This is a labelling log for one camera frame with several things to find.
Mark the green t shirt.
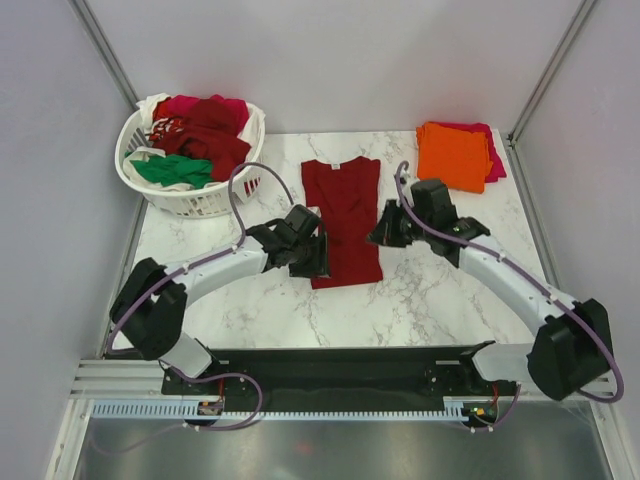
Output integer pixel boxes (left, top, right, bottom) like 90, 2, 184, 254
130, 154, 213, 189

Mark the white laundry basket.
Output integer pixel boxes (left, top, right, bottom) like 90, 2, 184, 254
114, 100, 266, 219

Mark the white slotted cable duct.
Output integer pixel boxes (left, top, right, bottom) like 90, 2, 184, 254
91, 399, 486, 422

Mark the folded orange t shirt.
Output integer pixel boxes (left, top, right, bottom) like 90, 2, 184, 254
416, 122, 492, 194

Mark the folded pink t shirt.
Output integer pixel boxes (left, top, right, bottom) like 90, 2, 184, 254
437, 122, 507, 183

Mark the pile of red shirts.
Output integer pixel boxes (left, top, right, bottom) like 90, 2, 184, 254
150, 95, 251, 182

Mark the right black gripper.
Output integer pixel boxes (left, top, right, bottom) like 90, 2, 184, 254
365, 199, 432, 249

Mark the right aluminium frame post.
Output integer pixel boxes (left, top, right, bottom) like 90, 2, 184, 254
506, 0, 600, 148

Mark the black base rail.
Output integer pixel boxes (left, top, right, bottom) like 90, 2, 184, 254
161, 346, 516, 414

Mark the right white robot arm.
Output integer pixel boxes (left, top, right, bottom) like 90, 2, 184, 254
368, 173, 623, 403

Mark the dark red t shirt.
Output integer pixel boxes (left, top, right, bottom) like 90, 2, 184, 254
301, 156, 383, 290

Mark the left aluminium frame post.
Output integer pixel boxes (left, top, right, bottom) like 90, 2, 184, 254
68, 0, 138, 109

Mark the aluminium frame post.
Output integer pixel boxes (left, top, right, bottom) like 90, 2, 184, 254
506, 0, 600, 148
68, 0, 138, 109

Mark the white cloth in basket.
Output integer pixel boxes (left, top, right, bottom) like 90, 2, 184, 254
122, 93, 265, 192

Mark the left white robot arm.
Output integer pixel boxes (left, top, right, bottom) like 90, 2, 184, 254
108, 204, 330, 393

